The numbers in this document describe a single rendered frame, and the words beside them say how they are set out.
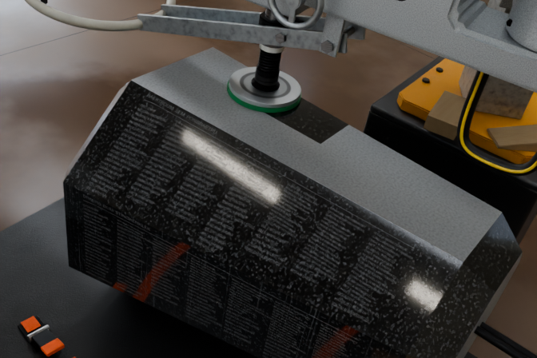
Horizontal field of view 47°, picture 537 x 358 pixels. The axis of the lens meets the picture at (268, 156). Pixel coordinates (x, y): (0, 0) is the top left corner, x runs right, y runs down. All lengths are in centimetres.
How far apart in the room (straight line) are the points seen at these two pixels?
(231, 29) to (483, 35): 68
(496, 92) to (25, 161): 196
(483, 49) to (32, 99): 243
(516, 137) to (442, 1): 77
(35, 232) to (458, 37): 175
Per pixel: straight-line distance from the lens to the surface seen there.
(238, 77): 182
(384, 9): 145
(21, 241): 251
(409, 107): 210
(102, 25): 190
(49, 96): 335
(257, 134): 163
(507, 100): 217
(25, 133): 308
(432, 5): 141
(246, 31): 170
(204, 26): 178
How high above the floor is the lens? 177
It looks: 36 degrees down
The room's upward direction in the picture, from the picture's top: 10 degrees clockwise
